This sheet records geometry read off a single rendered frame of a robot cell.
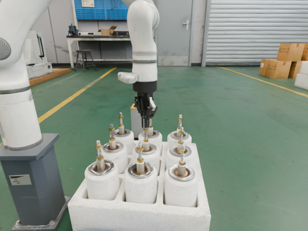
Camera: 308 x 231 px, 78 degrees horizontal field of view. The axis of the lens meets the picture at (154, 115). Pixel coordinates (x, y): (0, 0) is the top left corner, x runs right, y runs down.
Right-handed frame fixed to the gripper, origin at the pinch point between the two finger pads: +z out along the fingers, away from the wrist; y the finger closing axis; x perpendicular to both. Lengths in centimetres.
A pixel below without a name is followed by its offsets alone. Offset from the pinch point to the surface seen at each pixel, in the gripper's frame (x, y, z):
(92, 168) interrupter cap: 18.6, -3.1, 9.9
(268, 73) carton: -339, 169, 28
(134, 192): 9.7, -13.3, 14.0
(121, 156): 8.2, 2.0, 11.5
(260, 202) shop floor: -41, -20, 35
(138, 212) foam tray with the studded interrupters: 10.2, -16.6, 17.9
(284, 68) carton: -342, 145, 16
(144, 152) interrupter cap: 1.6, -2.2, 9.9
